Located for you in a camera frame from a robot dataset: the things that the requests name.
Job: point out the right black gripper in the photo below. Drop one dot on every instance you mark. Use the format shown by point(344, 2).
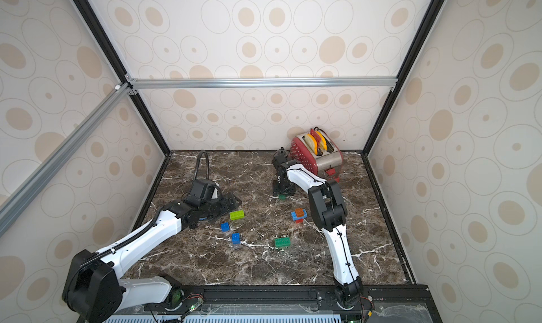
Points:
point(284, 185)

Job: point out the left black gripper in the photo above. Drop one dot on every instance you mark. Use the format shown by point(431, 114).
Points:
point(226, 206)

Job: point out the lime green 2x4 lego brick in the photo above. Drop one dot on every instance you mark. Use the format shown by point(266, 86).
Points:
point(237, 215)

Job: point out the light blue 2x4 lego brick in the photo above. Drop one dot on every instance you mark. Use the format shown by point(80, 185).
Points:
point(294, 217)

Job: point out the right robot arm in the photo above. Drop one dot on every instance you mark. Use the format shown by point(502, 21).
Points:
point(329, 214)

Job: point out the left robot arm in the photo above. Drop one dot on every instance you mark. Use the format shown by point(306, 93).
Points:
point(96, 287)

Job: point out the blue 2x2 lego brick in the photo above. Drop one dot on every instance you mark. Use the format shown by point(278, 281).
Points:
point(225, 227)
point(236, 238)

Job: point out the red polka dot toaster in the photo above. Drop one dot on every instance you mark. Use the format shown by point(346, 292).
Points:
point(327, 166)

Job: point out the toy bread slice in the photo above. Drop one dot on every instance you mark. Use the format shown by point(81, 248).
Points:
point(313, 143)

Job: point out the yellow toy slice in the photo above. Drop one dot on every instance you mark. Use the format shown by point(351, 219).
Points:
point(323, 141)

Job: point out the horizontal aluminium rail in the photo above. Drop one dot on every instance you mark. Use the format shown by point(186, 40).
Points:
point(252, 83)

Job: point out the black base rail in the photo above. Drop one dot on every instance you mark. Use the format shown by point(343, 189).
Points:
point(391, 303)

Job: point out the left diagonal aluminium rail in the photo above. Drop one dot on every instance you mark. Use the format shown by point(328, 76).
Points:
point(18, 202)

